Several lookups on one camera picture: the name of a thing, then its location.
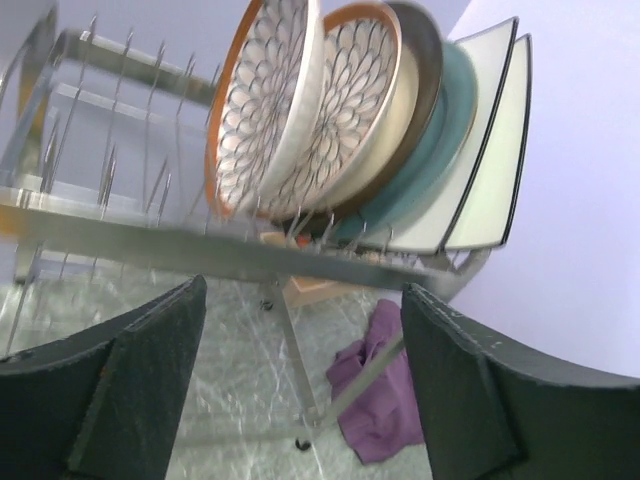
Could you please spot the cream square plate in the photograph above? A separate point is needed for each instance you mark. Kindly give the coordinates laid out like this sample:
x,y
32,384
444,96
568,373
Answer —
x,y
490,51

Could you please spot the dark brown rimmed plate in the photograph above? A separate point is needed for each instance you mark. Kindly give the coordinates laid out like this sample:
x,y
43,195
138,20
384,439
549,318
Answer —
x,y
410,112

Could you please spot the steel dish rack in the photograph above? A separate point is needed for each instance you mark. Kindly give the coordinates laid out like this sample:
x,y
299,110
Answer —
x,y
47,216

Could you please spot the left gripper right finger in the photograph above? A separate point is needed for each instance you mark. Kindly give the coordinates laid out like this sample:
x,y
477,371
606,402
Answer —
x,y
492,407

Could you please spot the floral patterned plate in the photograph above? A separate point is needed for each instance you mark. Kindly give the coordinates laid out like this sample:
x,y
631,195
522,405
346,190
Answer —
x,y
267,100
362,48

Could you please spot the white square plate black rim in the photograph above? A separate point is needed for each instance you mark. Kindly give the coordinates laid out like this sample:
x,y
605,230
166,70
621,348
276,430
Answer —
x,y
488,212

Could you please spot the dark teal round plate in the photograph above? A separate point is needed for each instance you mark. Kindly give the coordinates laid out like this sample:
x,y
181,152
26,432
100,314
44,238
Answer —
x,y
417,184

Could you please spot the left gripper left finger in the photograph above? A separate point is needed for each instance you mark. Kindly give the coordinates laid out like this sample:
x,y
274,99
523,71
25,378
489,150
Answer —
x,y
106,402

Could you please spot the purple cloth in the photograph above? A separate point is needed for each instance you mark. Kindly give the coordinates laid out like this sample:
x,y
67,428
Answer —
x,y
384,419

